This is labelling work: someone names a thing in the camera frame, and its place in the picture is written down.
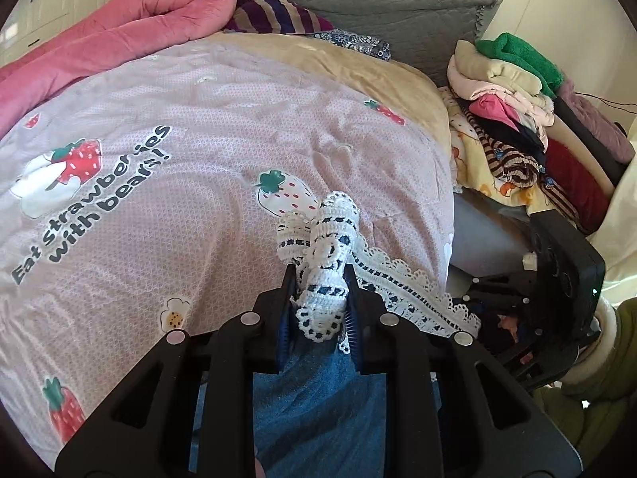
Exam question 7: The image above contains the green sleeve with fleece cuff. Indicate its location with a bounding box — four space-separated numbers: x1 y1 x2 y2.
532 298 636 465

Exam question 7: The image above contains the pile of clothes on chair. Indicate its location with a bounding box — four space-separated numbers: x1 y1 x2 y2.
440 32 636 234

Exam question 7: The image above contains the blue denim pants lace trim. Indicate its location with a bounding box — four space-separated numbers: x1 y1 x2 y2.
191 190 483 478

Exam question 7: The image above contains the striped purple pillow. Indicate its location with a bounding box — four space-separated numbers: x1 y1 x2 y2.
223 0 334 36

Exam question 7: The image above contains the pink strawberry print bedsheet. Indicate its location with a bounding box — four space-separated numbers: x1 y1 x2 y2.
1 36 458 465

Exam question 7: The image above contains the pink folded quilt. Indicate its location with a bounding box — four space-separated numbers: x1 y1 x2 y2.
1 0 236 135

